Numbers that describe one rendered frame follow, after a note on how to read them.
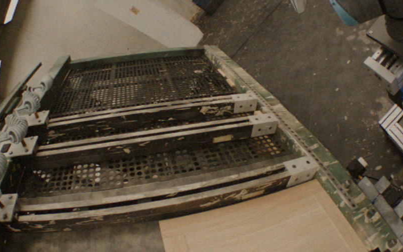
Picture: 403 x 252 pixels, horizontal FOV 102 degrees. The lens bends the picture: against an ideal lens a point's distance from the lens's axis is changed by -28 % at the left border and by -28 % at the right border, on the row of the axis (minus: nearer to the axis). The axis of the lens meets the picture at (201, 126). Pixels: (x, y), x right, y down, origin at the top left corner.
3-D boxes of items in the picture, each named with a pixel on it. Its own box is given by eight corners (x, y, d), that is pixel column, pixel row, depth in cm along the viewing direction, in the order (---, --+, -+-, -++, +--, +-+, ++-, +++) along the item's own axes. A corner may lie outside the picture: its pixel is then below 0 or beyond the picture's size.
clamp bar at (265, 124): (277, 135, 96) (290, 87, 82) (6, 176, 66) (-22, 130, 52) (266, 122, 104) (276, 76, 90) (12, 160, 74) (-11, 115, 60)
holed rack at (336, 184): (357, 207, 59) (358, 206, 59) (352, 210, 58) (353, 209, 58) (207, 45, 185) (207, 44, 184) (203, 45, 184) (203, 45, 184)
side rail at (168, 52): (204, 60, 184) (204, 48, 178) (72, 76, 156) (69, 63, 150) (201, 57, 190) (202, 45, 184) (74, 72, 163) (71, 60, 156)
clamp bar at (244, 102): (257, 112, 111) (266, 68, 97) (18, 146, 81) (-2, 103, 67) (248, 102, 119) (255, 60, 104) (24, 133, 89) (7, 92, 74)
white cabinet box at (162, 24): (204, 35, 410) (110, -23, 297) (186, 58, 434) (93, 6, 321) (197, 26, 454) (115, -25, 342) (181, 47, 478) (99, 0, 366)
